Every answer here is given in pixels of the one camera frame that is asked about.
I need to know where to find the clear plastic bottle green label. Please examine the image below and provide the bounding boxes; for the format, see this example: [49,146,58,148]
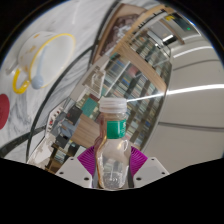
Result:
[94,96,132,191]

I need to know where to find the white mug yellow handle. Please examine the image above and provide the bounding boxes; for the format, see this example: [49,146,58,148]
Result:
[12,31,77,95]

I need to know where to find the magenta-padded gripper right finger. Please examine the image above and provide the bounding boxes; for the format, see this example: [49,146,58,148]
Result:
[128,145,170,189]

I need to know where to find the small pale blue ball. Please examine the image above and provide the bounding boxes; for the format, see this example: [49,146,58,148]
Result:
[30,74,45,90]

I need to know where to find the flat round red coaster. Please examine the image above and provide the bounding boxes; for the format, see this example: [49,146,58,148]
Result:
[0,93,11,130]

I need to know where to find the dark grey architectural model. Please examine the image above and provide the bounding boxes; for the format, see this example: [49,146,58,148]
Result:
[54,104,84,141]

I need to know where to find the dark bookshelf with books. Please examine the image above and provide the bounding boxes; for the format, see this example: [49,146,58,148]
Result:
[131,23,174,73]
[71,41,169,151]

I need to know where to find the white ramp architectural model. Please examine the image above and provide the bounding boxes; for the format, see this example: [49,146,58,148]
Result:
[81,64,108,98]

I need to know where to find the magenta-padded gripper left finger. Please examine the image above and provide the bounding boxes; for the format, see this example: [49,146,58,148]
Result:
[55,145,98,189]

